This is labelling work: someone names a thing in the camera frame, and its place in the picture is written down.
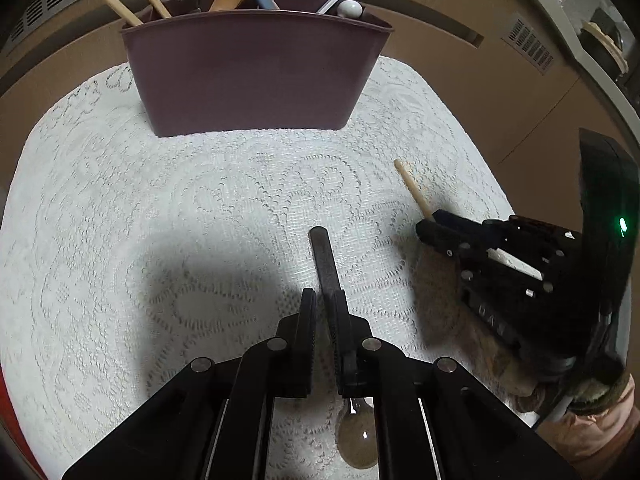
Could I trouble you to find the white lace tablecloth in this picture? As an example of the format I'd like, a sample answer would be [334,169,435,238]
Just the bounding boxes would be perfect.
[1,58,512,479]

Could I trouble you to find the white utensil handle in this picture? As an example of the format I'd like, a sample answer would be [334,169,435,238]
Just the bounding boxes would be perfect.
[316,0,341,14]

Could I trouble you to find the white ball-top utensil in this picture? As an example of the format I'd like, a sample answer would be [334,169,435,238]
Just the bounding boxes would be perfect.
[336,0,363,20]

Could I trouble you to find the purple plastic utensil holder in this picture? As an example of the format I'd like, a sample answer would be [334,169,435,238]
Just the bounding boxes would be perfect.
[120,0,393,138]

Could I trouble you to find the right hand brown glove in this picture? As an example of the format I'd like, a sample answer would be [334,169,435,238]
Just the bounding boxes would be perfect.
[536,372,639,479]

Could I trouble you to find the black pot on counter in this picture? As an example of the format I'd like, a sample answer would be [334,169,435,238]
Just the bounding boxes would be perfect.
[578,8,629,80]

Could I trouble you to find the small side ventilation grille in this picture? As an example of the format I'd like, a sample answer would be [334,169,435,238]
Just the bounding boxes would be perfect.
[502,12,555,75]

